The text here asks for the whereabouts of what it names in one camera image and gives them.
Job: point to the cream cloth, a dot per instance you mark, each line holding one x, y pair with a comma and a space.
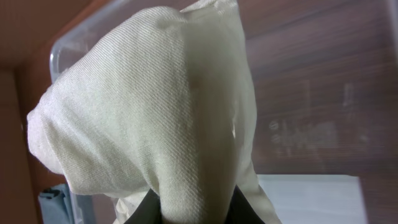
165, 101

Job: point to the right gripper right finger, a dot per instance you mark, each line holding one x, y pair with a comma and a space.
240, 211

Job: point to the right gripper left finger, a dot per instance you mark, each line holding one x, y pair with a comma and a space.
148, 211

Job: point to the white label in bin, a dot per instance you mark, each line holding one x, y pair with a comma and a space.
306, 199

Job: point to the clear plastic storage bin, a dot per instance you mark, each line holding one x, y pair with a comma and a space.
325, 79

